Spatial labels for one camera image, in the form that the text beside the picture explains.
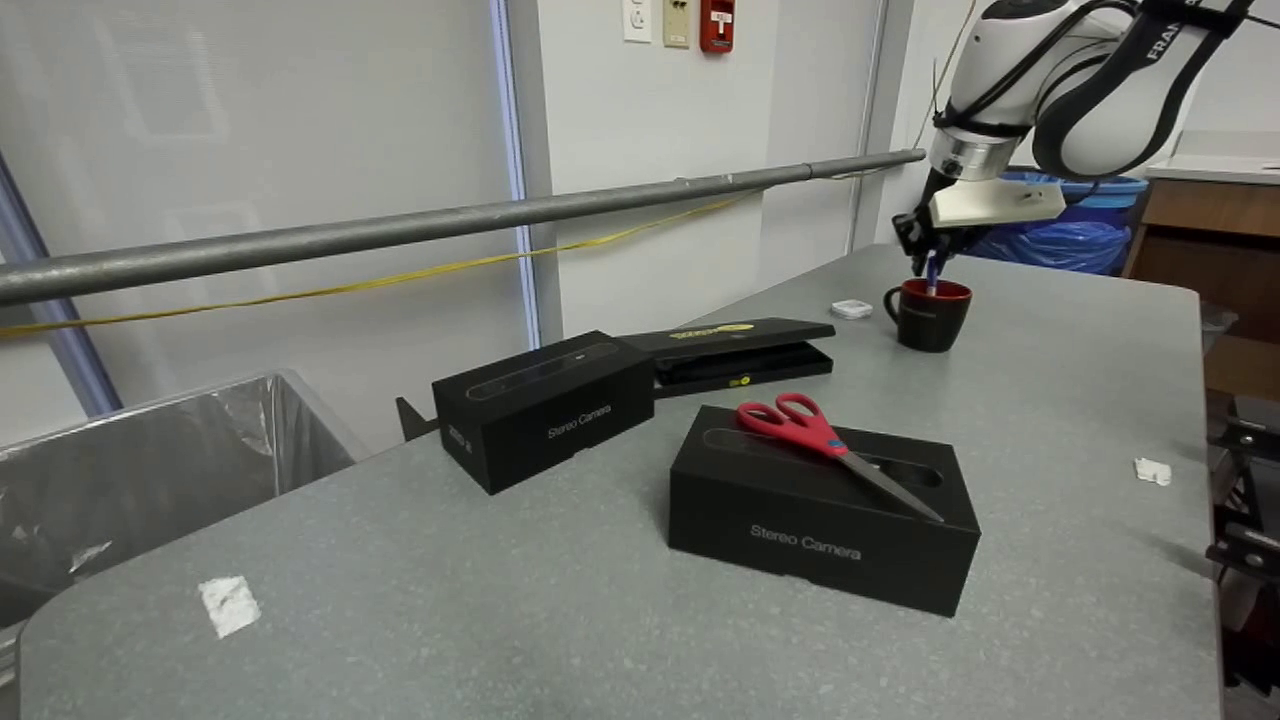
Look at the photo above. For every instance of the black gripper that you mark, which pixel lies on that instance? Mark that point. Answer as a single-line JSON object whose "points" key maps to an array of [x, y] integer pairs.
{"points": [[969, 189]]}

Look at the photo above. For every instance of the blue pen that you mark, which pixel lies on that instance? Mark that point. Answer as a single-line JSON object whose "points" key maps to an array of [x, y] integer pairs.
{"points": [[935, 273]]}

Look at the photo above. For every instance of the black mug red inside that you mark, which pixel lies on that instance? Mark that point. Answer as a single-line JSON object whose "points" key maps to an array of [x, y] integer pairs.
{"points": [[931, 312]]}

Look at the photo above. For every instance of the white paper scrap near mug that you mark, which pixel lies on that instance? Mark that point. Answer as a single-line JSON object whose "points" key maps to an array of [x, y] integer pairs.
{"points": [[851, 309]]}

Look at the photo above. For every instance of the blue plastic bag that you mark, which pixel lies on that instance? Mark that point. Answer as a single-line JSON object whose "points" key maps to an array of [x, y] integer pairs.
{"points": [[1085, 239]]}

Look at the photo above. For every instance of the black flat stapler device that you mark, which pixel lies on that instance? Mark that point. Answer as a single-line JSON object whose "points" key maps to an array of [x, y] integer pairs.
{"points": [[732, 353]]}

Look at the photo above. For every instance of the red fire alarm box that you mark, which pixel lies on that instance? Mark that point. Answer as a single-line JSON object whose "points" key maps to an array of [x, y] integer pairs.
{"points": [[718, 25]]}

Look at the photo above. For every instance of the white tape piece edge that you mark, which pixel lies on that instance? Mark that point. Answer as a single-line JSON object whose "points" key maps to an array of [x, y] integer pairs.
{"points": [[1153, 474]]}

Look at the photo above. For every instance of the white tape piece corner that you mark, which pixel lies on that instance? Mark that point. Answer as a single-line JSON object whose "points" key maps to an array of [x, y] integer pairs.
{"points": [[228, 607]]}

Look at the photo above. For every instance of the grey plastic bin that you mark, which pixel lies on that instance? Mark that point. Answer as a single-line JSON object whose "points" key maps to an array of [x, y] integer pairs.
{"points": [[110, 491]]}

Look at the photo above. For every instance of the grey horizontal metal pipe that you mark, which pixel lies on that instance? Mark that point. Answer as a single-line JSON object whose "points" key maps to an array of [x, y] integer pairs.
{"points": [[317, 241]]}

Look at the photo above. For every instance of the red handled scissors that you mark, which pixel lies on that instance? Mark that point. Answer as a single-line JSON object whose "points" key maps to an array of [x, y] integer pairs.
{"points": [[802, 423]]}

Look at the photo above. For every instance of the black camera box front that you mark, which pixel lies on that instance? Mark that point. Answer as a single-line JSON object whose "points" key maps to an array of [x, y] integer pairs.
{"points": [[792, 515]]}

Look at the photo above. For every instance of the black camera box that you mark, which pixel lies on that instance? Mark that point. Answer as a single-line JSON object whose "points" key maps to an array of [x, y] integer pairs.
{"points": [[526, 414], [792, 515]]}

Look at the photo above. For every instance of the black camera box rear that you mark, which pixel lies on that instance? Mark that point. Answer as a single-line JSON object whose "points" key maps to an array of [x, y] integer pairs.
{"points": [[526, 414]]}

